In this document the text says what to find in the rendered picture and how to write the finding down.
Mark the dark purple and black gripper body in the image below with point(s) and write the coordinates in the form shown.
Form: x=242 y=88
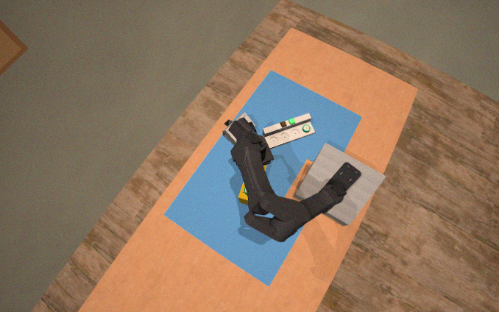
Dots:
x=267 y=157

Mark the blue flat mat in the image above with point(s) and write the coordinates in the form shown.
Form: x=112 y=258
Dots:
x=208 y=206

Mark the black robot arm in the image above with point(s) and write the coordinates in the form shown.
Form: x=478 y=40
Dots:
x=289 y=214

